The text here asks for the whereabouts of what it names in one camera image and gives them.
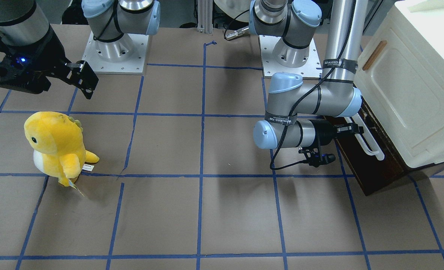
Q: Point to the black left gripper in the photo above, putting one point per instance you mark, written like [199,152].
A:
[324,131]

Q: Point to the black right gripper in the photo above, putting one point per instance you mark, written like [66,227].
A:
[46,57]

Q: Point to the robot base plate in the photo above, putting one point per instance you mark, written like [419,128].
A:
[279,57]
[126,56]

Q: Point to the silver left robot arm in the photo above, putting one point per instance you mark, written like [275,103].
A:
[301,83]

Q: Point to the aluminium frame post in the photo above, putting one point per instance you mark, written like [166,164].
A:
[204,10]

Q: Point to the yellow plush dinosaur toy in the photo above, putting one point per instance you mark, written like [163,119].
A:
[59,150]

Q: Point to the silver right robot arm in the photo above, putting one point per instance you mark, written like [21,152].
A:
[22,22]

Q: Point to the cream plastic storage box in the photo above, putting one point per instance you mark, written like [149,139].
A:
[404,86]

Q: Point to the wooden drawer with white handle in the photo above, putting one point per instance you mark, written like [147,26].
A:
[366,139]

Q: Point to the wooden handle on box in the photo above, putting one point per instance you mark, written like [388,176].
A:
[376,52]

